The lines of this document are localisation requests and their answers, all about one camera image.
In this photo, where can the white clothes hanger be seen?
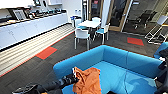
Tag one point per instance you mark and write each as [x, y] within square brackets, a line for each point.
[74, 71]

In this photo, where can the white kitchen base cabinets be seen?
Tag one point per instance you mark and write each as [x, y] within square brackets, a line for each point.
[30, 31]

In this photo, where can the black microwave oven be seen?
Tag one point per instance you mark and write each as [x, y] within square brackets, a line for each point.
[18, 14]

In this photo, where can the white chair with teal seat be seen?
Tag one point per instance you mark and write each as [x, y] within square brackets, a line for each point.
[102, 30]

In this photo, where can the orange hoodie with white print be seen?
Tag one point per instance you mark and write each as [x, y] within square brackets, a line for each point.
[88, 81]

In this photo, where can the wooden framed glass door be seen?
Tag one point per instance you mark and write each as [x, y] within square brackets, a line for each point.
[95, 8]
[118, 13]

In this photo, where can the blue sofa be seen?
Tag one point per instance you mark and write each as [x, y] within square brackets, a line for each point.
[133, 66]

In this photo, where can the white kitchen wall cabinets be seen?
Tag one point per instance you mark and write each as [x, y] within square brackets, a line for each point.
[16, 3]

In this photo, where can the white bin with blue lid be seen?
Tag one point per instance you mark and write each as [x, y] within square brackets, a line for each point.
[73, 19]

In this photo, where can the white square table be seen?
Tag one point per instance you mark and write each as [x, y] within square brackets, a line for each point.
[89, 23]

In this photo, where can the white dining chair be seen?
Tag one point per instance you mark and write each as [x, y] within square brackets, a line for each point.
[78, 22]
[82, 34]
[96, 19]

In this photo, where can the white bar stool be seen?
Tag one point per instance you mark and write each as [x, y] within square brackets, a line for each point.
[158, 26]

